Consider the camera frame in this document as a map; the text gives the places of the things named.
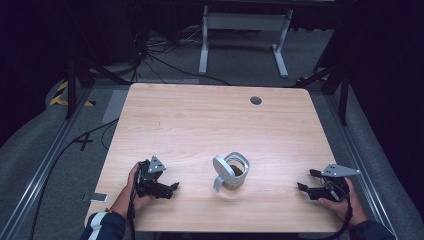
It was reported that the white cup with flip lid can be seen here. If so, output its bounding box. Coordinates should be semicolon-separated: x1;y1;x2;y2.
212;151;251;194

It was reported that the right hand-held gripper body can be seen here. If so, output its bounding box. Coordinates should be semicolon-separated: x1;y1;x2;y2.
308;162;362;203

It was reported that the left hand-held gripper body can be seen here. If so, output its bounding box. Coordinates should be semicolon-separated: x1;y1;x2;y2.
135;155;172;200

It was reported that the small white floor tag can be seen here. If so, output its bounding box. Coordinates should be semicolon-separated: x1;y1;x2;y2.
81;192;110;204

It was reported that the bundle of black floor cables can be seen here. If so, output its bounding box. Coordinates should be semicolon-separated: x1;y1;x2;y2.
128;24;232;87

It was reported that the person's right hand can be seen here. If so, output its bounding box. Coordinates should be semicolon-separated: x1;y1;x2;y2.
317;176;369;229

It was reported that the black tripod stand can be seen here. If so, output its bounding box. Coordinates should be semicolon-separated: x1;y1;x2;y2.
294;61;352;127
64;54;132;120

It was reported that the person's left hand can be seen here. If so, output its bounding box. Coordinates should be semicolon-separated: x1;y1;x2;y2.
126;162;155;212

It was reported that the right hand-held gripper cable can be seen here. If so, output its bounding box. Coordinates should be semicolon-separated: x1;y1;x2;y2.
299;181;354;240

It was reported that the hand-held gripper cable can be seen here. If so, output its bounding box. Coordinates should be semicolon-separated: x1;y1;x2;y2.
299;181;354;240
127;168;141;240

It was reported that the long black floor cable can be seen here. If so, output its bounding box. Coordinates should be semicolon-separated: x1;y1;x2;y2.
29;117;120;240

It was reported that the yellow and black floor tape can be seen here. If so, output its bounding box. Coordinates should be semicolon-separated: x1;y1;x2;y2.
49;80;97;108

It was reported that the grey metal floor rail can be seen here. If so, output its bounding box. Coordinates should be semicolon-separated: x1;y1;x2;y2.
323;93;399;240
0;85;95;240

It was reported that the left hand-held gripper cable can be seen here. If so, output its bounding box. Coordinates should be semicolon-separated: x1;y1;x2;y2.
127;168;141;240

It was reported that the grey flat floor plate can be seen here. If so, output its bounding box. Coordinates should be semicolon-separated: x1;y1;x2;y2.
101;88;130;125

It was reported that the black tape cross mark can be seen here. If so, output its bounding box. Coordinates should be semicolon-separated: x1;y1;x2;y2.
73;132;95;152

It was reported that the grey metal desk frame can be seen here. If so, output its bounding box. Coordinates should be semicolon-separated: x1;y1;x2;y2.
198;4;295;79

